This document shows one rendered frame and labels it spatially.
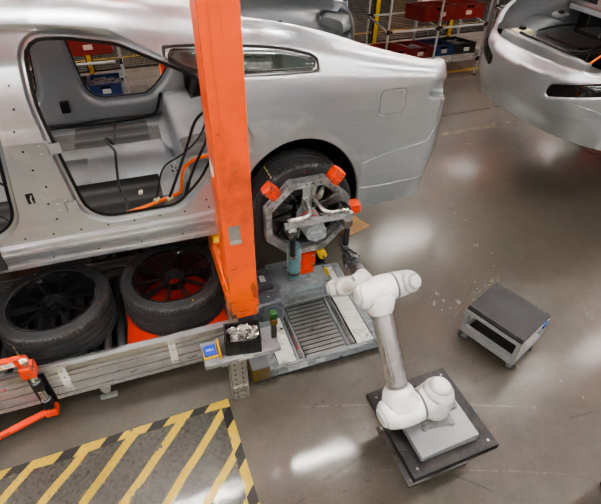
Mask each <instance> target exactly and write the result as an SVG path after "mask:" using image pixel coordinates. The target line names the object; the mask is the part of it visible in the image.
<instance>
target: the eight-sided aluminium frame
mask: <svg viewBox="0 0 601 504"><path fill-rule="evenodd" d="M330 181H331V180H330V179H329V178H328V176H327V175H325V174H324V173H323V174H317V175H311V176H305V177H299V178H292V179H288V180H287V181H286V182H284V184H283V185H282V186H281V187H280V189H279V190H280V192H281V193H282V194H281V196H280V197H279V198H278V199H277V200H276V201H275V202H273V201H271V200H270V199H269V200H268V201H267V203H265V205H264V206H263V224H264V237H265V239H266V241H267V242H268V243H269V244H272V245H274V246H275V247H277V248H279V249H280V250H282V251H284V252H285V253H287V244H288V243H286V242H285V241H283V240H281V239H280V238H278V237H276V236H275V235H273V231H272V212H273V211H274V210H275V209H276V208H277V207H278V206H279V205H280V204H281V203H282V202H283V201H284V200H285V199H286V198H287V197H288V196H289V194H290V193H291V192H292V191H293V190H296V189H302V188H305V187H312V186H319V185H326V186H327V187H328V188H329V189H331V190H332V191H333V192H334V193H340V194H341V195H342V196H343V197H344V199H345V200H346V201H347V203H348V204H349V201H350V200H349V197H350V196H349V195H348V194H347V192H346V191H345V190H344V189H342V188H341V187H340V186H339V185H338V186H337V185H335V184H333V183H331V182H330ZM342 229H344V227H343V225H342V224H341V223H340V221H339V220H336V221H335V222H334V223H333V224H332V225H331V226H330V227H329V228H328V229H327V230H326V233H325V235H324V236H323V237H322V238H321V239H319V240H317V241H307V242H302V243H300V244H301V253H305V252H310V251H315V250H320V249H323V248H324V247H326V245H327V244H328V243H329V242H330V241H331V240H332V239H333V238H334V237H335V236H336V235H337V234H338V233H339V232H340V231H341V230H342Z"/></svg>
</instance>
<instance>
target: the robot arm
mask: <svg viewBox="0 0 601 504"><path fill-rule="evenodd" d="M339 245H340V247H341V248H342V249H341V251H342V254H341V258H342V261H343V267H345V268H347V267H349V269H350V273H351V274H352V275H350V276H342V277H338V278H335V279H332V280H330V281H329V282H328V283H327V284H326V291H327V294H328V295H329V296H331V297H342V296H346V295H349V294H351V293H353V297H354V301H355V303H356V304H357V306H358V307H360V308H361V309H366V311H367V313H368V314H369V315H370V316H372V321H373V326H374V331H375V335H376V340H377V345H378V348H379V353H380V357H381V362H382V367H383V371H384V376H385V380H386V386H385V387H384V389H383V391H382V393H383V394H382V400H381V401H379V403H378V405H377V409H376V414H377V417H378V419H379V421H380V423H381V425H382V426H383V427H385V428H388V429H390V430H399V429H404V428H408V427H411V426H413V425H416V424H418V423H420V425H421V430H422V431H423V432H426V431H428V430H430V429H434V428H439V427H444V426H454V425H455V420H454V419H453V417H452V416H451V414H450V411H452V410H454V409H456V408H457V404H456V403H454V397H455V395H454V390H453V388H452V386H451V384H450V383H449V382H448V381H447V379H445V378H444V377H441V376H434V377H431V378H428V379H427V380H426V381H425V382H423V383H422V384H420V385H419V386H417V387H416V388H413V386H412V385H411V384H410V383H408V382H407V379H406V374H405V370H404V365H403V360H402V355H401V351H400V346H399V341H398V336H397V331H396V327H395V322H394V317H393V310H394V304H395V300H396V299H398V298H401V297H403V296H406V295H408V294H409V293H413V292H415V291H417V290H418V289H419V288H420V286H421V278H420V276H419V275H418V274H417V273H416V272H414V271H412V270H400V271H394V272H389V273H384V274H379V275H376V276H373V277H372V276H371V274H370V273H369V272H368V271H367V270H366V269H365V267H364V266H363V265H362V264H361V263H360V262H359V260H358V256H359V255H360V254H358V253H357V252H354V251H353V250H352V249H350V248H349V247H348V249H347V248H346V249H345V248H343V247H342V244H341V243H340V244H339ZM350 251H351V252H352V253H354V254H355V256H356V257H354V256H352V254H351V253H350ZM346 253H347V254H348V255H349V257H350V258H349V257H348V255H347V254H346ZM345 258H346V259H345ZM346 260H347V263H346Z"/></svg>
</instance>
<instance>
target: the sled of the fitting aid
mask: <svg viewBox="0 0 601 504"><path fill-rule="evenodd" d="M321 266H322V268H323V270H324V272H325V273H326V275H327V277H328V279H329V281H330V280H332V277H331V276H330V274H329V271H328V270H327V268H326V267H325V265H324V264H322V265H321ZM325 296H329V295H328V294H327V291H326V285H322V286H318V287H314V288H310V289H306V290H301V291H297V292H293V293H289V294H284V295H282V297H283V300H284V306H288V305H292V304H296V303H301V302H305V301H309V300H313V299H317V298H321V297H325Z"/></svg>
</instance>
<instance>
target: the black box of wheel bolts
mask: <svg viewBox="0 0 601 504"><path fill-rule="evenodd" d="M223 331H224V344H225V349H226V356H234V355H242V354H249V353H257V352H262V344H261V340H262V338H261V331H260V325H259V320H252V321H244V322H236V323H227V324H223Z"/></svg>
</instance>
